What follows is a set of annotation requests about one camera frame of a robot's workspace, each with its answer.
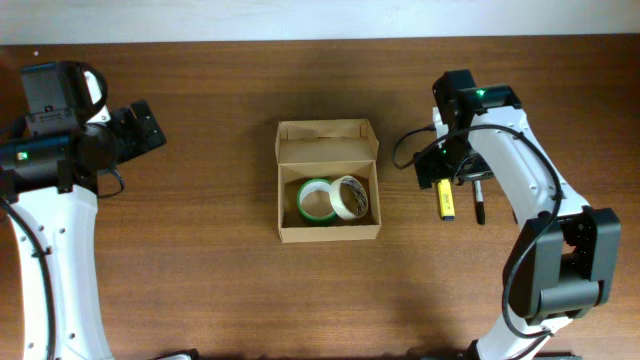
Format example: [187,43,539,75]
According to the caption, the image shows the yellow highlighter marker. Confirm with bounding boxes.
[437,179,455,221]

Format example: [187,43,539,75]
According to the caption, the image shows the grey black permanent marker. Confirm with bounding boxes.
[473,181,486,225]

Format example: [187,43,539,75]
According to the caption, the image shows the beige masking tape roll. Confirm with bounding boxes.
[329,175,369,220]

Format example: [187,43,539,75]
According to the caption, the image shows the green tape roll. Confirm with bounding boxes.
[296,178,337,224]

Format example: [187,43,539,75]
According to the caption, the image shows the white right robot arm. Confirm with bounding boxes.
[410,70,621,359]

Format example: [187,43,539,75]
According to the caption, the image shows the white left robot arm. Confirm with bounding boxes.
[1,61,167,359]

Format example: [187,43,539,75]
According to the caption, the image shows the brown cardboard box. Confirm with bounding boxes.
[275,119,382,243]

